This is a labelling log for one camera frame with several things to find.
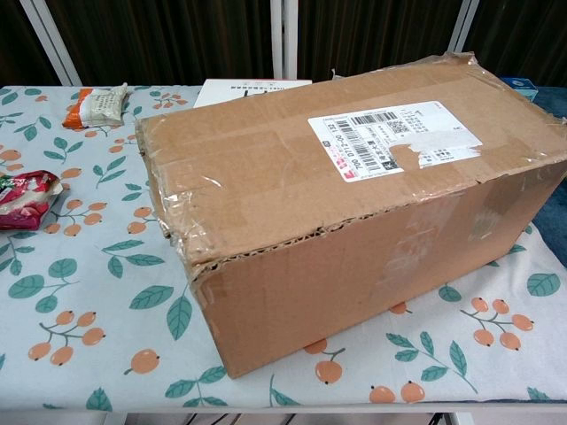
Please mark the brown cardboard shipping box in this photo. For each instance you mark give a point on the brown cardboard shipping box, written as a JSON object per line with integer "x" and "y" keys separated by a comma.
{"x": 336, "y": 212}

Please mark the blue cookie box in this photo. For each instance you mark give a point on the blue cookie box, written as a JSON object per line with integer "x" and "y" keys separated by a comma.
{"x": 520, "y": 87}

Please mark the dark pleated curtain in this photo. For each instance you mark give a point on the dark pleated curtain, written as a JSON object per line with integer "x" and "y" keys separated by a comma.
{"x": 177, "y": 40}

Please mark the floral leaf print tablecloth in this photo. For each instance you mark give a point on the floral leaf print tablecloth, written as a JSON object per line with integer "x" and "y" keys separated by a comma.
{"x": 88, "y": 283}

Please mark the orange white snack packet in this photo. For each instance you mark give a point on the orange white snack packet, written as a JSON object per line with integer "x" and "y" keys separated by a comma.
{"x": 95, "y": 106}

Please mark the red pink drink pouch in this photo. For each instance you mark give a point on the red pink drink pouch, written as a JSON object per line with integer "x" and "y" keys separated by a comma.
{"x": 24, "y": 199}

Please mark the white partition frame post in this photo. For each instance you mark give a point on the white partition frame post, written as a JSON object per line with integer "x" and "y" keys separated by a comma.
{"x": 463, "y": 26}
{"x": 284, "y": 40}
{"x": 53, "y": 44}

